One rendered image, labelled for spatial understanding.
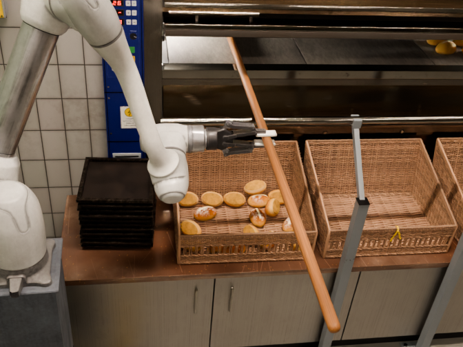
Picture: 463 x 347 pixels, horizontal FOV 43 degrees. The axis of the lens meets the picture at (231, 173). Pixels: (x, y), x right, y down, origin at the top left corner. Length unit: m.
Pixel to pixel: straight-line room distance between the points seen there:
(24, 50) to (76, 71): 0.75
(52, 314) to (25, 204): 0.37
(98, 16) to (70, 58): 0.87
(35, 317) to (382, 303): 1.51
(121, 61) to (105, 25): 0.14
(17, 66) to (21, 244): 0.48
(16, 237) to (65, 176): 1.08
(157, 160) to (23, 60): 0.46
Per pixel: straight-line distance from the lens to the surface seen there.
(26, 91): 1.72
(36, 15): 1.66
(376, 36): 2.35
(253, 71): 2.45
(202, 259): 2.36
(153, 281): 2.34
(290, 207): 1.68
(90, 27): 1.55
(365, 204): 2.18
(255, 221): 2.52
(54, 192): 2.76
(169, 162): 1.76
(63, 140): 2.59
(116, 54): 1.62
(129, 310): 2.47
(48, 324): 1.86
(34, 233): 1.67
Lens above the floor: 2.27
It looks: 36 degrees down
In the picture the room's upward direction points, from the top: 5 degrees clockwise
